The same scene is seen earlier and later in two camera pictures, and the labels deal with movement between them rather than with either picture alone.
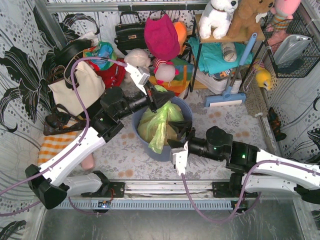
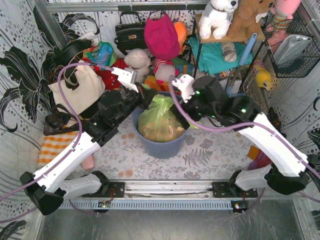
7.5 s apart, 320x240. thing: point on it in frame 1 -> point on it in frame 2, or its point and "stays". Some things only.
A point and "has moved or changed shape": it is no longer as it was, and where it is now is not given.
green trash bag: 154,128 has moved or changed shape
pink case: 88,163 stays
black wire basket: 294,48 stays
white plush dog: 217,14 stays
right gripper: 186,137 -> 182,110
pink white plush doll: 164,71 stays
